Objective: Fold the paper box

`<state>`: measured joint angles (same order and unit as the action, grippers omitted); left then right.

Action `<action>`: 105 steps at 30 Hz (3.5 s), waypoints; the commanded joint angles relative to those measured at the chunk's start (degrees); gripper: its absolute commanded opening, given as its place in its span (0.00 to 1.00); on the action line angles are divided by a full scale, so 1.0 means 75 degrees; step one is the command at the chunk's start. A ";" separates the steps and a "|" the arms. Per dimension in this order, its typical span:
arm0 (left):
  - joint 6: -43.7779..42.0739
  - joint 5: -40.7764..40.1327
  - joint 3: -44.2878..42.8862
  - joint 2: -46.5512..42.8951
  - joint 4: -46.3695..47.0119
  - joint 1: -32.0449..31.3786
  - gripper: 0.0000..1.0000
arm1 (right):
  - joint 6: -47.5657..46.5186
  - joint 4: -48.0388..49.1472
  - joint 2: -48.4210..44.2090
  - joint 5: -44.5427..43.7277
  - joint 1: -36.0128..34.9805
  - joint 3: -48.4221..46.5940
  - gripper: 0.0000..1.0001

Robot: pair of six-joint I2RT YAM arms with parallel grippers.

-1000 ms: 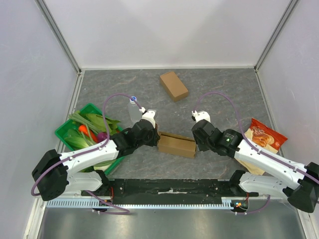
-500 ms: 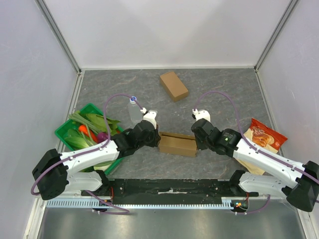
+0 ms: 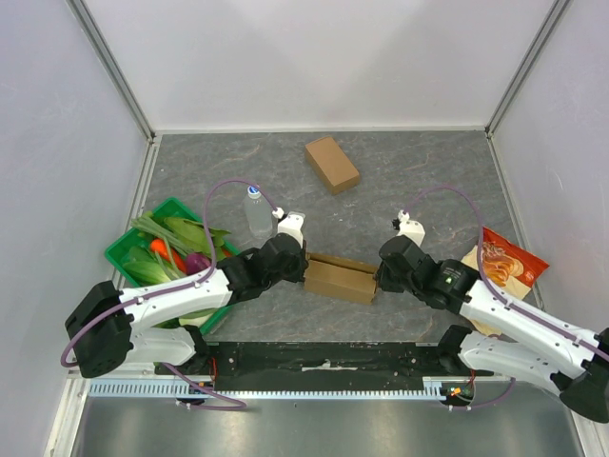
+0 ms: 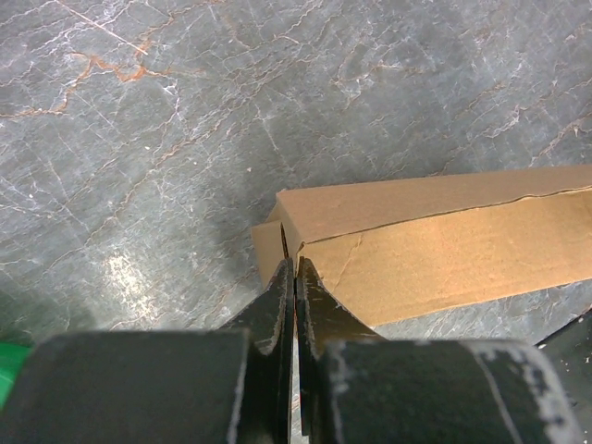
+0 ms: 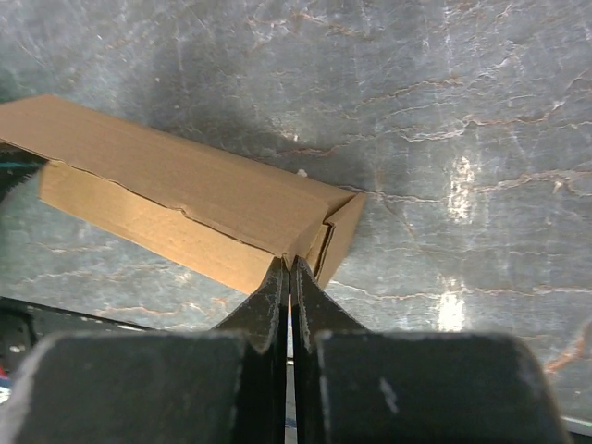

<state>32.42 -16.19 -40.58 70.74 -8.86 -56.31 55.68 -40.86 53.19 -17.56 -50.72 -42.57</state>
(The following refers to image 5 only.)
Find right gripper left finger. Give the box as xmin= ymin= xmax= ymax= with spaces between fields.
xmin=1 ymin=259 xmax=290 ymax=443

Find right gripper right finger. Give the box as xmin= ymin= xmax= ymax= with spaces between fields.
xmin=290 ymin=258 xmax=571 ymax=443

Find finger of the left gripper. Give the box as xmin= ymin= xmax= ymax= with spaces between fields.
xmin=0 ymin=142 xmax=47 ymax=202

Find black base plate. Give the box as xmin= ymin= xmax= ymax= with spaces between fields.
xmin=1 ymin=297 xmax=150 ymax=404

